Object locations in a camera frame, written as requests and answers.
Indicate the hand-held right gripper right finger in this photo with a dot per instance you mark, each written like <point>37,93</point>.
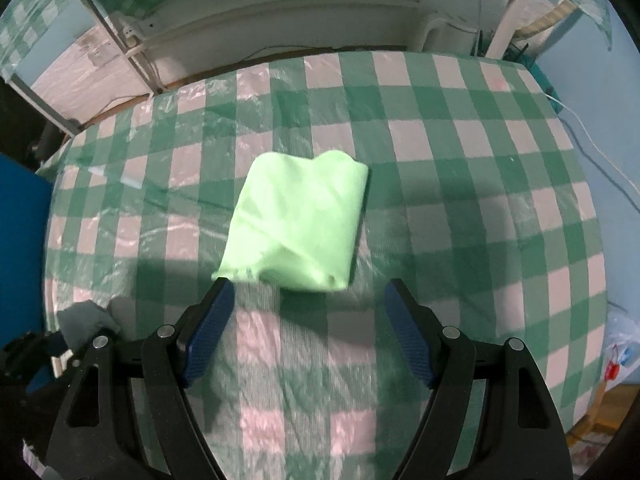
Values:
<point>410,332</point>

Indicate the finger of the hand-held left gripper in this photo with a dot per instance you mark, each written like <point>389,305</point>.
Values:
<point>55,346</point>
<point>40,384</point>

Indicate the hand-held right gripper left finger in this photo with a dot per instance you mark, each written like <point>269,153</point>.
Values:
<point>207,332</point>

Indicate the grey towel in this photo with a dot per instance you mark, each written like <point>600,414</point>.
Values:
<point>85,317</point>

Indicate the blue cardboard box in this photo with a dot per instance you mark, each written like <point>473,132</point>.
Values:
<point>22,240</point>

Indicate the light green cloth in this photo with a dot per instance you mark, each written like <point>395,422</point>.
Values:
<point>300,220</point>

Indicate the white plastic bag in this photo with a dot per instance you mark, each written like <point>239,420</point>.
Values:
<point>622,350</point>

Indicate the grey metal table leg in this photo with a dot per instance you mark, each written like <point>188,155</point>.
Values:
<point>45,105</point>

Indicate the teal plastic basket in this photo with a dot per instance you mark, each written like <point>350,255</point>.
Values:
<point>542,80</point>

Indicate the white electric kettle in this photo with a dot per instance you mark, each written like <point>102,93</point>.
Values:
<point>447,35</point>

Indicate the green checked plastic tablecloth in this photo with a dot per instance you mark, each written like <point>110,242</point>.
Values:
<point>25,25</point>

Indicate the white table leg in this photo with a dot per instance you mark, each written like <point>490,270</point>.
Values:
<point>510,10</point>

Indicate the white metal frame leg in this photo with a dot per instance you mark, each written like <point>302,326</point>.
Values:
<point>125,47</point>

